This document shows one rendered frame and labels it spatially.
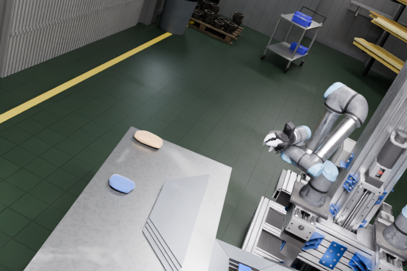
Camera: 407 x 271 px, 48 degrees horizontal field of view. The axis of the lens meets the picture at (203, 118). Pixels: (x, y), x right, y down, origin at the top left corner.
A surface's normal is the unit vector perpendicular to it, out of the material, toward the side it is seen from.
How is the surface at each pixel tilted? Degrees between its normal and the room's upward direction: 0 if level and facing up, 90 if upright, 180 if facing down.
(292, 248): 90
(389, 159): 90
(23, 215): 0
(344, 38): 90
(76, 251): 0
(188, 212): 0
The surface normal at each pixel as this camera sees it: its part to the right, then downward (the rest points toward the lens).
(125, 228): 0.34, -0.83
